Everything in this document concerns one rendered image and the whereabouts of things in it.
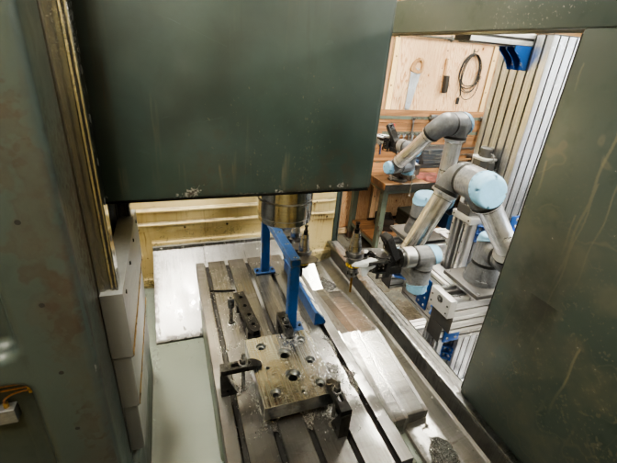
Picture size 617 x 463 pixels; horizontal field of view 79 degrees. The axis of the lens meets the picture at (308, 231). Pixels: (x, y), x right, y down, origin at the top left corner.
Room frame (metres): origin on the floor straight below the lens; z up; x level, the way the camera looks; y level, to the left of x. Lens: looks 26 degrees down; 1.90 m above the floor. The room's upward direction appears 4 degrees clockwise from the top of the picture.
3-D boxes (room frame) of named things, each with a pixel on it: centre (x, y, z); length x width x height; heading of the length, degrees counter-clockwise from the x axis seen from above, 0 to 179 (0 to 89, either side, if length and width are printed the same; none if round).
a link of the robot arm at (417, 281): (1.22, -0.42, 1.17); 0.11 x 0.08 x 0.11; 17
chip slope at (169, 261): (1.63, 0.31, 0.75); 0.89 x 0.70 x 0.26; 111
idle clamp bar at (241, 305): (1.20, 0.22, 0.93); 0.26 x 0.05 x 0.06; 26
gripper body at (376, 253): (1.14, -0.28, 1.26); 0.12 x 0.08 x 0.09; 111
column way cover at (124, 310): (0.86, 0.49, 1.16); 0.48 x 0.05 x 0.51; 21
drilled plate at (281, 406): (0.91, 0.03, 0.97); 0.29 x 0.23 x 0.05; 21
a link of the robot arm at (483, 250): (1.44, -0.79, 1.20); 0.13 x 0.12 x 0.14; 17
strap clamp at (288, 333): (1.09, 0.06, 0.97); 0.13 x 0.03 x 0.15; 21
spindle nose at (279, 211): (1.02, 0.08, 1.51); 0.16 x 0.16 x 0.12
